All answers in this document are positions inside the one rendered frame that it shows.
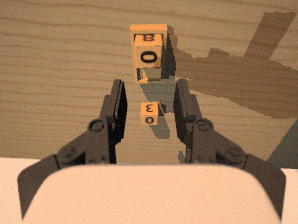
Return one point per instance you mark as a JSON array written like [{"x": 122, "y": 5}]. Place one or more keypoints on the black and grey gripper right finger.
[{"x": 204, "y": 145}]

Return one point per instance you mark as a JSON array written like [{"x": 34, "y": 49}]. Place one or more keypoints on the orange wooden tray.
[{"x": 149, "y": 75}]

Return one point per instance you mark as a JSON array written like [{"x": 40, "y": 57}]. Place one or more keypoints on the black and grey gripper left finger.
[{"x": 97, "y": 143}]

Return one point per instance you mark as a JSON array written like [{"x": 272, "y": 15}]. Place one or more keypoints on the orange calendar cube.
[
  {"x": 148, "y": 50},
  {"x": 149, "y": 113}
]

